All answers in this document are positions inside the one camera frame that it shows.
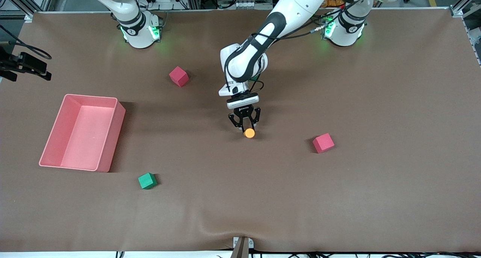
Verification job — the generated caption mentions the pink foam cube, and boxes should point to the pink foam cube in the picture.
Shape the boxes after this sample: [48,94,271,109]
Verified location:
[169,66,189,88]
[313,133,335,154]

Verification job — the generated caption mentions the brown table mat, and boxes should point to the brown table mat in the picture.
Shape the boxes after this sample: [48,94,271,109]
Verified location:
[0,9,481,253]

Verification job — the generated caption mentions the pink plastic bin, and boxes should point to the pink plastic bin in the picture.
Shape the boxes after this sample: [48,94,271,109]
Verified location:
[39,94,126,173]

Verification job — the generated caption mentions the white terminal block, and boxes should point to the white terminal block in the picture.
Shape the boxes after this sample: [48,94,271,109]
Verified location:
[234,1,274,9]

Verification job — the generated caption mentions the green foam cube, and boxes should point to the green foam cube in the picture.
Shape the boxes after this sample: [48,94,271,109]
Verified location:
[138,173,157,190]

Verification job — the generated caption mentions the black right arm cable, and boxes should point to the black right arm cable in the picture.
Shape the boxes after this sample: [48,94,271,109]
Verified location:
[0,24,52,60]

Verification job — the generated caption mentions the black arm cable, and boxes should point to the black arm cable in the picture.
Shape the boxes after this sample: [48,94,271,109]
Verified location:
[248,4,355,97]
[0,24,52,60]

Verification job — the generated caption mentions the aluminium frame rail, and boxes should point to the aluminium frame rail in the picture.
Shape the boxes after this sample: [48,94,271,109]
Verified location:
[0,0,57,23]
[450,0,481,67]

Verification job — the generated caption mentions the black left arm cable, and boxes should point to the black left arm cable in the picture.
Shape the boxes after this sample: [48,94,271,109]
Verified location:
[248,4,355,97]

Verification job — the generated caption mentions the metal clamp bracket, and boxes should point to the metal clamp bracket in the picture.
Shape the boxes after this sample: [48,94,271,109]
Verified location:
[232,236,254,258]

